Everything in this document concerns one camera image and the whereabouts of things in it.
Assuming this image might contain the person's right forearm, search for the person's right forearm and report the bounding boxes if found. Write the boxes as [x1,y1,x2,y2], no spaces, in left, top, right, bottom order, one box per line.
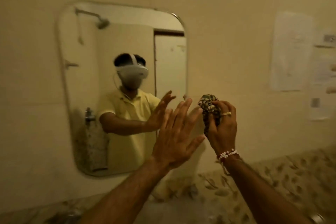
[223,154,314,224]

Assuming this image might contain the white bead bracelet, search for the white bead bracelet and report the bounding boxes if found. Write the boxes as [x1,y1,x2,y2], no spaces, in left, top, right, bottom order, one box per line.
[216,148,241,176]

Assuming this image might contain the checked green cleaning cloth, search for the checked green cleaning cloth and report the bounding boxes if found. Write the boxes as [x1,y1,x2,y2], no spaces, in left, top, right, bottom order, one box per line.
[197,94,222,138]

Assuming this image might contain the person's left hand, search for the person's left hand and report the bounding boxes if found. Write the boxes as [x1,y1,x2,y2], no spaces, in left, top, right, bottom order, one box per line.
[151,97,206,170]

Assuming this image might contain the person's right hand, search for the person's right hand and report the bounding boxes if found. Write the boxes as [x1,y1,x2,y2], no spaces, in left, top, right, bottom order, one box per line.
[207,100,238,157]

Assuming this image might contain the rounded wall mirror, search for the rounded wall mirror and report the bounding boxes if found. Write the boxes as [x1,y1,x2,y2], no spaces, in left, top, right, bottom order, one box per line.
[56,1,188,179]

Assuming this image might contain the person's left forearm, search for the person's left forearm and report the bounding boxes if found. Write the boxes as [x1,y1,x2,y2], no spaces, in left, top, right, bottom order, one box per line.
[78,159,171,224]

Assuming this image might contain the large white paper sheet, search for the large white paper sheet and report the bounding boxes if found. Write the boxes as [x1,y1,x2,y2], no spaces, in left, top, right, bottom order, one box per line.
[270,11,314,92]

